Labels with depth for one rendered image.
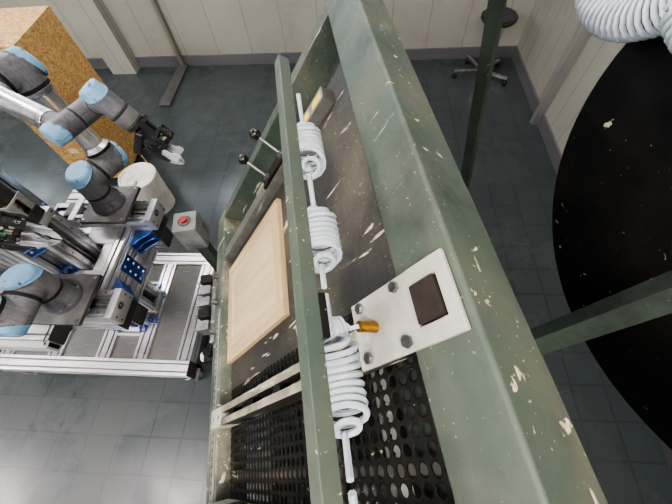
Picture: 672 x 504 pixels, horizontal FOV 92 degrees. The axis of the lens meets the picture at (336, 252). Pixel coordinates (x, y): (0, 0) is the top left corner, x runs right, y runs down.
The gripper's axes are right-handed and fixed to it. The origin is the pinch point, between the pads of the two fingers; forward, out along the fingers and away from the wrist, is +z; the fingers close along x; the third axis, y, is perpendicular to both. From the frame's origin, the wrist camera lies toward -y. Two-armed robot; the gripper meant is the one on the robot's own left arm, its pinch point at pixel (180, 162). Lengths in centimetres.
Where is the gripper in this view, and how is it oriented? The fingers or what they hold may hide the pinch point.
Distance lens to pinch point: 145.7
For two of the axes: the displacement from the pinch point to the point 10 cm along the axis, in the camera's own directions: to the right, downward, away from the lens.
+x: 0.7, -8.7, 4.9
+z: 5.2, 4.5, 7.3
